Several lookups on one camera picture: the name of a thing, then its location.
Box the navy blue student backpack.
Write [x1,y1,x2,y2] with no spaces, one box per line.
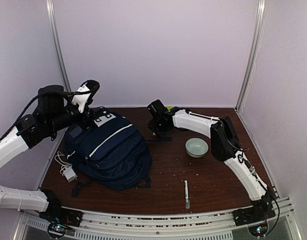
[63,106,173,198]

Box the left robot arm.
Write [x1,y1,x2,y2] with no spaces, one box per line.
[0,80,101,226]

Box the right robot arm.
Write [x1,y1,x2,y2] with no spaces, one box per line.
[147,99,281,226]

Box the pale blue ceramic bowl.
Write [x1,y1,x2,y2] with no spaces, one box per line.
[185,138,209,158]

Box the white green marker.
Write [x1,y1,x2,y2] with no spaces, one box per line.
[184,180,191,210]

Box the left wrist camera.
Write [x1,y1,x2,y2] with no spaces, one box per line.
[71,79,101,113]

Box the white charger with cable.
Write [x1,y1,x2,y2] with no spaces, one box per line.
[54,151,78,183]

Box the left aluminium corner post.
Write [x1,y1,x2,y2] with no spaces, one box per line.
[45,0,71,91]

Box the aluminium corner post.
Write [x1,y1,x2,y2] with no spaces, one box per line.
[235,0,267,113]
[45,0,71,91]

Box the aluminium front rail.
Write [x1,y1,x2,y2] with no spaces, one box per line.
[11,197,305,240]

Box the right aluminium corner post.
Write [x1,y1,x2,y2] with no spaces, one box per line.
[235,0,267,113]

